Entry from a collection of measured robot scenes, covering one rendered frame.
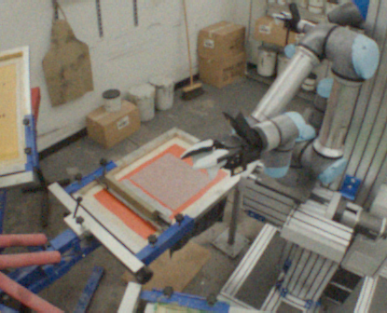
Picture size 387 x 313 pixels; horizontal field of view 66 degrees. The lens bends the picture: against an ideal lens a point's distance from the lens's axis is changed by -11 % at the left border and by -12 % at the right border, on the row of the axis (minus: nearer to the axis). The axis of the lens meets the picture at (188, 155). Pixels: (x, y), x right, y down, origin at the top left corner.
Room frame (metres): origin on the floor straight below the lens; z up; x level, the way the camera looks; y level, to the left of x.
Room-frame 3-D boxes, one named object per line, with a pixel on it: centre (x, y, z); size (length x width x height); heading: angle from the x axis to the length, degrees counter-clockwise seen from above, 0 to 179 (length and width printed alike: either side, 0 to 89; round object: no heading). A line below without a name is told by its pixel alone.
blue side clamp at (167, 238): (0.89, 0.10, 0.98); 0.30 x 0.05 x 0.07; 137
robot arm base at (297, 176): (0.99, -0.41, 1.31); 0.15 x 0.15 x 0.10
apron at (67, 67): (2.98, 1.20, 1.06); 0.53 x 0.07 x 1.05; 137
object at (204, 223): (1.17, -0.03, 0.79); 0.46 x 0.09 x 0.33; 137
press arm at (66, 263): (0.94, 0.43, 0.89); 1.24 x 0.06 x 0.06; 137
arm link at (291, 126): (0.74, -0.26, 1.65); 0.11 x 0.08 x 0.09; 122
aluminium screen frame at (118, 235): (1.26, 0.14, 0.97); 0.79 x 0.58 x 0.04; 137
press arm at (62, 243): (0.84, 0.52, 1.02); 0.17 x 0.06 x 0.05; 137
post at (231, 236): (1.59, -0.33, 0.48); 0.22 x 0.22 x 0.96; 47
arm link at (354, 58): (0.88, -0.49, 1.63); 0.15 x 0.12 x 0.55; 32
